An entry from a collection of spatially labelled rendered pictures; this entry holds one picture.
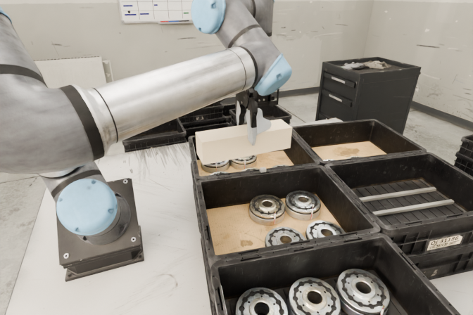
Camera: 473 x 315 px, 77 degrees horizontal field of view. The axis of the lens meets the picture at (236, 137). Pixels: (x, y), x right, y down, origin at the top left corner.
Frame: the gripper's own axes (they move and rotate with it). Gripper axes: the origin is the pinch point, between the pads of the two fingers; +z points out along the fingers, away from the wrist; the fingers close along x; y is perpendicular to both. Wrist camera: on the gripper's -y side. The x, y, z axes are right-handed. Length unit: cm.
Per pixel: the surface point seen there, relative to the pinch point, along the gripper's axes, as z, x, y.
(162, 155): 39, 69, -14
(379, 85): 29, 101, 153
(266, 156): 25.7, 28.6, 21.8
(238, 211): 25.8, 1.9, -0.6
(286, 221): 25.8, -7.2, 10.4
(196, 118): 57, 154, 23
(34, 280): 39, 10, -58
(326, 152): 26, 23, 46
